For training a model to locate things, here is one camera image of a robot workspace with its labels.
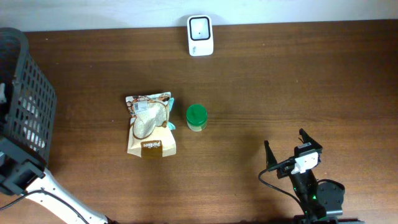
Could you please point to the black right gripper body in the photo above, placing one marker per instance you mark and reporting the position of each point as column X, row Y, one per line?
column 301, row 182

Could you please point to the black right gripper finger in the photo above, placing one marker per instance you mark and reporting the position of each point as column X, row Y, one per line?
column 271, row 161
column 308, row 142

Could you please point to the green lid jar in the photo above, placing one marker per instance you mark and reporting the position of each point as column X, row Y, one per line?
column 197, row 117

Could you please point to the beige snack bag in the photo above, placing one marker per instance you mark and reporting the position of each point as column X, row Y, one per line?
column 150, row 131

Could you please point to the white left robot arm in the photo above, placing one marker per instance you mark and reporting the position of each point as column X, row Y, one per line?
column 24, row 173

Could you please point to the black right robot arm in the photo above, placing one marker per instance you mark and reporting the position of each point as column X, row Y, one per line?
column 320, row 200

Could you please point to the white barcode scanner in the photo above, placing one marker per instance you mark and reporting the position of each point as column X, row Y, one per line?
column 200, row 35

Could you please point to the dark grey mesh basket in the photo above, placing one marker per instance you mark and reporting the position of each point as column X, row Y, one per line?
column 28, row 98

